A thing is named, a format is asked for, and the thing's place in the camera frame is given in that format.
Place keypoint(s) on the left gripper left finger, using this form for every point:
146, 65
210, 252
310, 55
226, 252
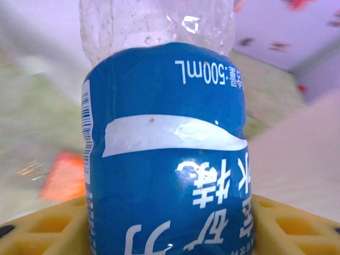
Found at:
42, 233

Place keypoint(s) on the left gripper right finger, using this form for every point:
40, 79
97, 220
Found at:
297, 233

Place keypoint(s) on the clear bottle orange label cap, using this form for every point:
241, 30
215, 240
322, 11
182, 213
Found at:
63, 175

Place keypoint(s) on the blue label water bottle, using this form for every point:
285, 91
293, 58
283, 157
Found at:
159, 106

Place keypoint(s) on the white lidded storage box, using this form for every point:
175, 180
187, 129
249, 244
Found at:
32, 26

